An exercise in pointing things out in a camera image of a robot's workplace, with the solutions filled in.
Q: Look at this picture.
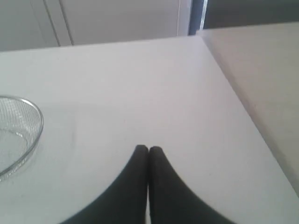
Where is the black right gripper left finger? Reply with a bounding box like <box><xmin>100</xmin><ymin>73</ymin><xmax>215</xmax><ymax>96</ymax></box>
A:
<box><xmin>63</xmin><ymin>145</ymin><xmax>149</xmax><ymax>224</ymax></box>

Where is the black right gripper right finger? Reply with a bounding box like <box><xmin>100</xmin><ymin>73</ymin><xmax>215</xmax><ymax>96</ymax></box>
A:
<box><xmin>149</xmin><ymin>146</ymin><xmax>232</xmax><ymax>224</ymax></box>

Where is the oval wire mesh basket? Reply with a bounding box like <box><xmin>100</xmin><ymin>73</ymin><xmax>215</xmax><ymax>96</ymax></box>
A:
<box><xmin>0</xmin><ymin>95</ymin><xmax>44</xmax><ymax>182</ymax></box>

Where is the dark window frame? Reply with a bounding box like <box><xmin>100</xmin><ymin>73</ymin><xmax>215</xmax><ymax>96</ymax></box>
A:
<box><xmin>189</xmin><ymin>0</ymin><xmax>299</xmax><ymax>35</ymax></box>

